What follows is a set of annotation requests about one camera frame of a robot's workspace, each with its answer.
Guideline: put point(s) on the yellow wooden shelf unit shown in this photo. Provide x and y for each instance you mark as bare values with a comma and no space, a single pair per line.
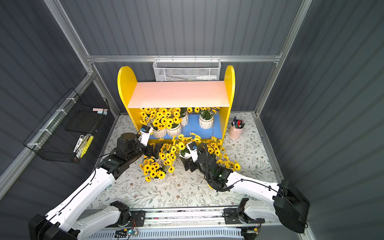
136,95

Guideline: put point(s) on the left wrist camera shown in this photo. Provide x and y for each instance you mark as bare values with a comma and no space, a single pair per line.
145,133

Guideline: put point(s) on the shelf pot two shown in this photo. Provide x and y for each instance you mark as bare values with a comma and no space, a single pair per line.
156,169
171,121

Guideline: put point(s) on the pink sticky notes in basket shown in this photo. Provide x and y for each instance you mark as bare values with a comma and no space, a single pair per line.
100,111

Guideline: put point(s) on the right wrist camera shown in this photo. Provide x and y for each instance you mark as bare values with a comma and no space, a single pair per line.
193,149

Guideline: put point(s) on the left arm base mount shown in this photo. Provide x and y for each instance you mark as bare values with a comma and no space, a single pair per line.
125,219

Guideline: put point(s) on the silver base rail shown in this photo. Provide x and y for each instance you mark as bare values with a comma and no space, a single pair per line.
205,217

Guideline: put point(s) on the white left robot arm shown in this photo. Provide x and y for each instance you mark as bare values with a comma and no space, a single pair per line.
63,222

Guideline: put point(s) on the white tube in wire basket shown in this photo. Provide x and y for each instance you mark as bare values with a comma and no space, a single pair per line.
207,77

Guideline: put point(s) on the small green circuit board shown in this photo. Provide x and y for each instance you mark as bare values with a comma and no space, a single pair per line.
125,234

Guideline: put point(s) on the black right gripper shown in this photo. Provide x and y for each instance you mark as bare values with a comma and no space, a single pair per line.
188,163

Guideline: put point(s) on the pink pen cup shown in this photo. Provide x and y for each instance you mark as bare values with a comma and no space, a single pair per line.
236,128

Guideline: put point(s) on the black wire wall basket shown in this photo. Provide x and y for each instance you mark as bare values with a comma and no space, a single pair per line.
56,139

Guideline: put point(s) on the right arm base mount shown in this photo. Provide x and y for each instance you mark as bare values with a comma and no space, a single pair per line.
232,216

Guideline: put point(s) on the white marker in basket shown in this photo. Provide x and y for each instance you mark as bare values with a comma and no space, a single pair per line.
78,144

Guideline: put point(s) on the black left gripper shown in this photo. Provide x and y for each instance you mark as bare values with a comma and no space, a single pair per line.
153,149

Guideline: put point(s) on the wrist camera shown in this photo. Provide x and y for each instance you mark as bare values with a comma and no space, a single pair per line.
145,133
193,149

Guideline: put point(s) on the white wire wall basket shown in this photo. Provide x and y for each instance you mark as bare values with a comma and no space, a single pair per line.
184,71

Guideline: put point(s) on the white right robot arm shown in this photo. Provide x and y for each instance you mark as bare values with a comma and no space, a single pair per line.
264,200

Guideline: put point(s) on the yellow marker in basket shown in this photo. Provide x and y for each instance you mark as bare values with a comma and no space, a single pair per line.
85,146

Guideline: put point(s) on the shelf pot four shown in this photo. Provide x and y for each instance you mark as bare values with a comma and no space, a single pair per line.
206,118
167,155

